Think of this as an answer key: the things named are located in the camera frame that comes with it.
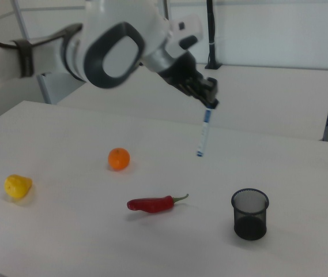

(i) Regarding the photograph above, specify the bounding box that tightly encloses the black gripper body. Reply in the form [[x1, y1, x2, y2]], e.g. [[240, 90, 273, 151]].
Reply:
[[157, 54, 199, 89]]

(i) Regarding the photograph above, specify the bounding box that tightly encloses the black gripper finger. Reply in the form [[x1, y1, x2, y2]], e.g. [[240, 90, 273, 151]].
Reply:
[[202, 76, 220, 109], [180, 77, 210, 108]]

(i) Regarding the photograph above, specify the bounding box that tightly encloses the blue and white marker pen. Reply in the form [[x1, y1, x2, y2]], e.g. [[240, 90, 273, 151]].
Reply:
[[195, 107, 213, 158]]

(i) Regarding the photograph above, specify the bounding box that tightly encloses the black mesh pen cup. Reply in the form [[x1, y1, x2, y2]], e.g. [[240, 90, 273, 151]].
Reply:
[[231, 188, 270, 241]]

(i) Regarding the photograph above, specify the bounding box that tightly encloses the white side table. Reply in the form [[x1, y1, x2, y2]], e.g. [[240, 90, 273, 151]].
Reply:
[[56, 62, 328, 142]]

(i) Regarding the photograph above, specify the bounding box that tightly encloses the black pole stand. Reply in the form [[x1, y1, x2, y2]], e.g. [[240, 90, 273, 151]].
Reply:
[[205, 0, 223, 70]]

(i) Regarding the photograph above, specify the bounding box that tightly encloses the orange mandarin fruit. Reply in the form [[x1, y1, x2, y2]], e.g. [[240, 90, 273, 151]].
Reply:
[[107, 147, 131, 171]]

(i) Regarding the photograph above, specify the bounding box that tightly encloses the red chili pepper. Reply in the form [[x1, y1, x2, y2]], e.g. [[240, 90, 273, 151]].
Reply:
[[126, 193, 190, 215]]

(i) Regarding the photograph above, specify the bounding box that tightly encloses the grey metal partition post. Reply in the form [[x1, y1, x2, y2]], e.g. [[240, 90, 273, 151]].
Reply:
[[12, 0, 52, 105], [161, 0, 172, 21]]

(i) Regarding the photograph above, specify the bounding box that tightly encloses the black cable strap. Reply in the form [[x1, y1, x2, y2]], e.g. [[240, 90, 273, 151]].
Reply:
[[12, 39, 35, 78]]

